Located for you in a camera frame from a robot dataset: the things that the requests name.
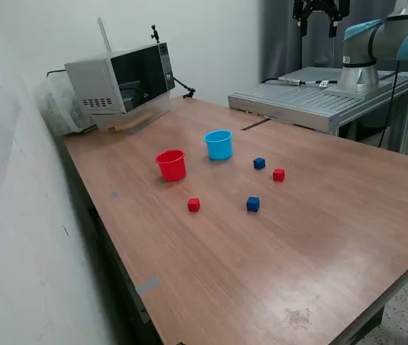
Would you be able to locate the black tape strip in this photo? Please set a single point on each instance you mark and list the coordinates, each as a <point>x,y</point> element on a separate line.
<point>256,124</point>

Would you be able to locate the small black camera mount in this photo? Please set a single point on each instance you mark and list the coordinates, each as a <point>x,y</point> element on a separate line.
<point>154,34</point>

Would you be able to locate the translucent plastic bag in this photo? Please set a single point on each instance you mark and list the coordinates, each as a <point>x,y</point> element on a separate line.
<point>56,108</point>

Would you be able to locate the dark grey curtain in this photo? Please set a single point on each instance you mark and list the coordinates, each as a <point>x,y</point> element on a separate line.
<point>279,43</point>

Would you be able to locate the white upright rod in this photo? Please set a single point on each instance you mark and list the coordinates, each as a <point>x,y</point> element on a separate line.
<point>104,34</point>

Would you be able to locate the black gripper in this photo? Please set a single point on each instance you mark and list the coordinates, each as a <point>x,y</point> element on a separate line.
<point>318,4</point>

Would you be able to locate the red cube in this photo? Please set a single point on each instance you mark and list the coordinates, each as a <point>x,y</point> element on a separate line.
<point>278,175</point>
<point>193,205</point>

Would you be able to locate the white tag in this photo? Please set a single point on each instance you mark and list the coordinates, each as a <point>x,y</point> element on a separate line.
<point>323,83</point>

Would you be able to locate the wooden sticks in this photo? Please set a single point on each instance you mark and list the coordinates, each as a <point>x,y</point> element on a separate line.
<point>132,122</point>

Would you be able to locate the clear plastic box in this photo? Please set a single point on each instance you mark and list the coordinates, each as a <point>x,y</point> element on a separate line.
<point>155,108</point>

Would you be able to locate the aluminium robot mounting table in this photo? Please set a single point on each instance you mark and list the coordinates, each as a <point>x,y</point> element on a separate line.
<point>297,100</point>

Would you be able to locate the small grey tape square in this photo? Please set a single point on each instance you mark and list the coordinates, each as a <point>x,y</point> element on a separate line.
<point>114,194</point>

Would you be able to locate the silver microwave oven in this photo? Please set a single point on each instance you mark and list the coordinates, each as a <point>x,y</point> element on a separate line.
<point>92,79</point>

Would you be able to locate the red plastic cup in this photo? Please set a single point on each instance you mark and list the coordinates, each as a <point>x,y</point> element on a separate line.
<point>171,169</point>

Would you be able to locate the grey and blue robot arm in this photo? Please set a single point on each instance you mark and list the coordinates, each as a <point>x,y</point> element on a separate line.
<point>380,39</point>

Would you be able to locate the long grey tape piece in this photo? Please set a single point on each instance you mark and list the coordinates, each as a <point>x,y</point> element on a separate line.
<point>147,285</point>

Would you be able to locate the silver metal cylinder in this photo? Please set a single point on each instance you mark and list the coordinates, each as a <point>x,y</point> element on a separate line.
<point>292,81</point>

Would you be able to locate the blue cube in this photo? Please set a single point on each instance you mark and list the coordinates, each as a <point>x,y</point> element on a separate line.
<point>259,164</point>
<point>253,204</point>

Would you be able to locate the light blue plastic cup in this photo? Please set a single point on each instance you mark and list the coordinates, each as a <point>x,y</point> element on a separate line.
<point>220,147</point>

